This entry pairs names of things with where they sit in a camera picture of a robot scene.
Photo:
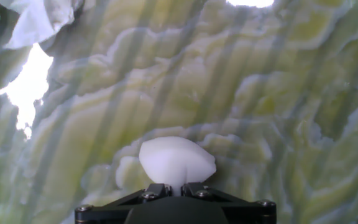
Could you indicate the white sponge block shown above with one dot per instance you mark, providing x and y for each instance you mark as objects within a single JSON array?
[{"x": 176, "y": 160}]

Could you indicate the white crumpled tissue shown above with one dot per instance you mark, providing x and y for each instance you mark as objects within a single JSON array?
[{"x": 39, "y": 21}]

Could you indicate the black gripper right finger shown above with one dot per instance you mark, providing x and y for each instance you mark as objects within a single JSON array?
[{"x": 196, "y": 189}]

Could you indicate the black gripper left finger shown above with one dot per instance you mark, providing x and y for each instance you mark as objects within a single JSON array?
[{"x": 157, "y": 190}]

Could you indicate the green marble pattern mat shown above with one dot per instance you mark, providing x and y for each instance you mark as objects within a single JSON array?
[{"x": 228, "y": 93}]

